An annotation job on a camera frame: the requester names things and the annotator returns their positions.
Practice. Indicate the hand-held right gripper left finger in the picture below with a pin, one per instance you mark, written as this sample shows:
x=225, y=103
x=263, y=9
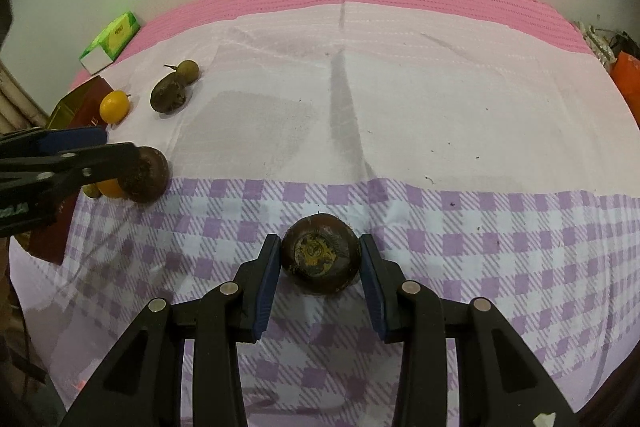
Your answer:
x=264, y=287

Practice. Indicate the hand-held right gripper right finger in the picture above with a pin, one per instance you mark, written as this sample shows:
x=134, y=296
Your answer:
x=374, y=287

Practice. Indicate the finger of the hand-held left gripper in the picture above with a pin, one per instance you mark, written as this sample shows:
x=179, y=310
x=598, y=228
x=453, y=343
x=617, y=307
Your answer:
x=105, y=159
x=75, y=138

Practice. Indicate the red candy box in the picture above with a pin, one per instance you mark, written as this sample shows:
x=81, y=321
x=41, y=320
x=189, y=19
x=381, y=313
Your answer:
x=50, y=239

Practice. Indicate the small orange citrus fruit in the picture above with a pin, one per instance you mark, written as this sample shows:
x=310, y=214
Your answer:
x=115, y=107
x=110, y=189

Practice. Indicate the dark passion fruit yellow patch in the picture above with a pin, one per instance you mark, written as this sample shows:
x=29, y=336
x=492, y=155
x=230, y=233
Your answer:
x=320, y=254

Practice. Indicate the small green fruit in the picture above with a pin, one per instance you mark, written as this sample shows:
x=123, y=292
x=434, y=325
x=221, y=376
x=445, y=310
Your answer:
x=91, y=192

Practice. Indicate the beige ribbed panel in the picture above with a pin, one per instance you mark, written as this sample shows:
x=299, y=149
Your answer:
x=15, y=97

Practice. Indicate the wrinkled dark brown passion fruit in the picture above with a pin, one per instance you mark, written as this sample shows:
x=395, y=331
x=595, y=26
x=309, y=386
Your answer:
x=169, y=96

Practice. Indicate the green tissue box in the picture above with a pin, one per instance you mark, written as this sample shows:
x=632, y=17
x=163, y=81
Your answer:
x=112, y=38

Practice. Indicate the olive brown longan with stem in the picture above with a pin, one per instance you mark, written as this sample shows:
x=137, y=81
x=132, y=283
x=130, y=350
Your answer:
x=188, y=70

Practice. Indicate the orange plastic object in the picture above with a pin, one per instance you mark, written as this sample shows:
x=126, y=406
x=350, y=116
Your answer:
x=629, y=82

